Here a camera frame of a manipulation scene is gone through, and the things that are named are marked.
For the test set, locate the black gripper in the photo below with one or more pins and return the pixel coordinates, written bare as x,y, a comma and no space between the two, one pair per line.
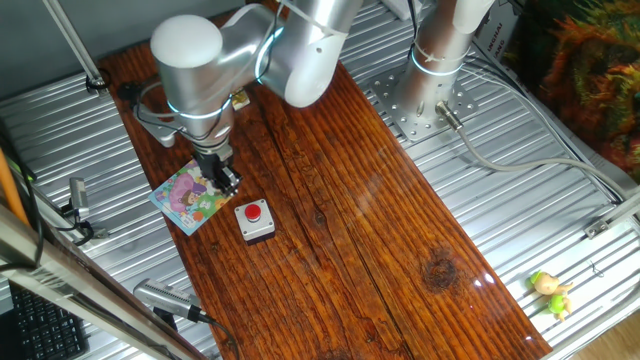
214,162

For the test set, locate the colourful butterfly puzzle board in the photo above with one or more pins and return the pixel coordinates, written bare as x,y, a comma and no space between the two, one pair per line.
182,200

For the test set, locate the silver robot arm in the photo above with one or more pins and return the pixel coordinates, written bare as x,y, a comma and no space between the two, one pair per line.
190,75

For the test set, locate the white box with red button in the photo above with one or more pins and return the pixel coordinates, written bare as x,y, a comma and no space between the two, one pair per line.
262,227

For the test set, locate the gold foil snack packet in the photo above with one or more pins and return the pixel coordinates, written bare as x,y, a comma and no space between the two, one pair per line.
241,100

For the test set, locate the slanted aluminium pole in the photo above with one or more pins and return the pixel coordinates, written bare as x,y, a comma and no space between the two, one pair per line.
75,47

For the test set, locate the orange pole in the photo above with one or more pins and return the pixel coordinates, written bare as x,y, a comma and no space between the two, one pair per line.
10,190

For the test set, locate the black computer keyboard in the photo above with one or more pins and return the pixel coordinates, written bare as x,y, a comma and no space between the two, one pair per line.
45,327

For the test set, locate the printed sign board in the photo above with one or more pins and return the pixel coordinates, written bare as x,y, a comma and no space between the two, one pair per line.
495,32

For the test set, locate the toy doll with green hat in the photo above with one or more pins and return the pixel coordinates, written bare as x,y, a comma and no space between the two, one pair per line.
550,292

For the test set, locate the orange green furry plush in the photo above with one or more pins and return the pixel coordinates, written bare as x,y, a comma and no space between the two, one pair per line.
590,75

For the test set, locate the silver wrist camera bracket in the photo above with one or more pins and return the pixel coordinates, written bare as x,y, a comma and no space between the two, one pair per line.
160,132

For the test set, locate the silver ridged camera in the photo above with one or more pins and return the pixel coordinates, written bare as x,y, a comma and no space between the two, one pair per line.
165,297

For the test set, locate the small silver camera on clamp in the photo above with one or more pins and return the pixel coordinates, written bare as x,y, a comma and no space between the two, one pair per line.
79,197

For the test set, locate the aluminium frame beam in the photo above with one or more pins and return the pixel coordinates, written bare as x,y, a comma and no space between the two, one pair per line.
75,295

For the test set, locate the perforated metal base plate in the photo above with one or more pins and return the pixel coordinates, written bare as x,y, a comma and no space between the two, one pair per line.
425,127

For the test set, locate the metal corner bracket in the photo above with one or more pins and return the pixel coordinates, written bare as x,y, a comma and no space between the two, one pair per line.
607,222

